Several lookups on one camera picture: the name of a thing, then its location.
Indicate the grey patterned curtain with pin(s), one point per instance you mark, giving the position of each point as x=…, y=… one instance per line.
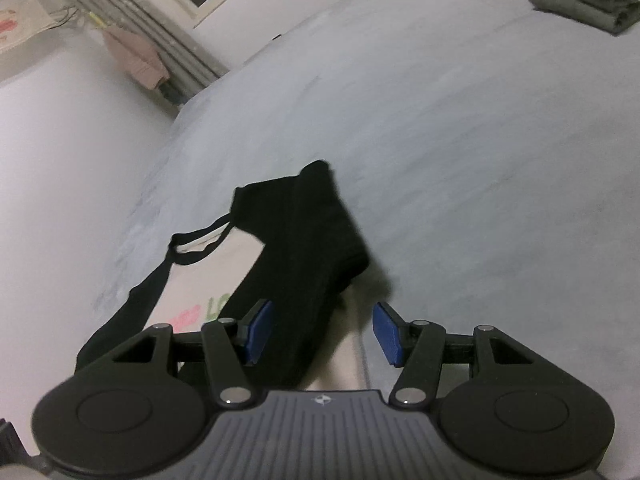
x=165, y=45

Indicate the pink hanging garment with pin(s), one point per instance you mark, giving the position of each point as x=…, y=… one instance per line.
x=137, y=57

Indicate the wall poster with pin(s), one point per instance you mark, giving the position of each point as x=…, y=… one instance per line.
x=20, y=25

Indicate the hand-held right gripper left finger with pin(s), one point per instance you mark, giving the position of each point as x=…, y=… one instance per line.
x=259, y=332

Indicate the cream sweatshirt with black sleeves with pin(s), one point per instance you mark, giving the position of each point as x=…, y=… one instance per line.
x=300, y=240

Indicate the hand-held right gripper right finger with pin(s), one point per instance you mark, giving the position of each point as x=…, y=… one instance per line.
x=389, y=332

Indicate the dark hanging garment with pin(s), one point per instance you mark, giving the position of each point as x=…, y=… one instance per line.
x=170, y=92

